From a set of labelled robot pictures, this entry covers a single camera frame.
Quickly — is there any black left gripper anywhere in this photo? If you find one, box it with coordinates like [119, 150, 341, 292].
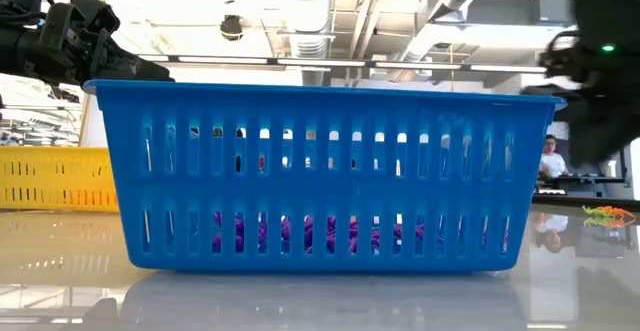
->
[0, 0, 176, 87]

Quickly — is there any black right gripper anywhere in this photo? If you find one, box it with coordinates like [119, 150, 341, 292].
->
[519, 29, 640, 169]

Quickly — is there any person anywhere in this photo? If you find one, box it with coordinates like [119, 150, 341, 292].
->
[538, 134, 570, 180]

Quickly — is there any dark office desk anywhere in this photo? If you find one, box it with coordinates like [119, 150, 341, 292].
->
[537, 173, 631, 197]

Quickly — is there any orange plastic spider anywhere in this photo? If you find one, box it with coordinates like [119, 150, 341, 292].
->
[594, 204, 638, 229]

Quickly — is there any yellow plastic basket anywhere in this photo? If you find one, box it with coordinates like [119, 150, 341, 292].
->
[0, 145, 121, 213]

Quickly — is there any long ceiling light bar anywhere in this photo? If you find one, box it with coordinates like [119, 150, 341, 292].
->
[139, 53, 549, 76]

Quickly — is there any blue plastic basket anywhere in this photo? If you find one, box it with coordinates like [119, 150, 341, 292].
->
[81, 79, 568, 273]

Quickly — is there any black aluminium table frame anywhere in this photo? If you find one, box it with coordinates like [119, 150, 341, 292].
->
[532, 194, 640, 210]

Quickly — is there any black ceiling cord reel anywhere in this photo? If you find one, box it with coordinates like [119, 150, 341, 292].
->
[219, 14, 246, 42]

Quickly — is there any grey rectangular air duct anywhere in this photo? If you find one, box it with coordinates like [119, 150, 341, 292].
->
[432, 0, 576, 48]

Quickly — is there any white insulated duct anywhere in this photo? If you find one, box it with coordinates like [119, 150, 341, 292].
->
[387, 0, 501, 83]

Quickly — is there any silver spiral air duct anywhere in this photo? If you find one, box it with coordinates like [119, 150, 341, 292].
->
[276, 0, 335, 88]

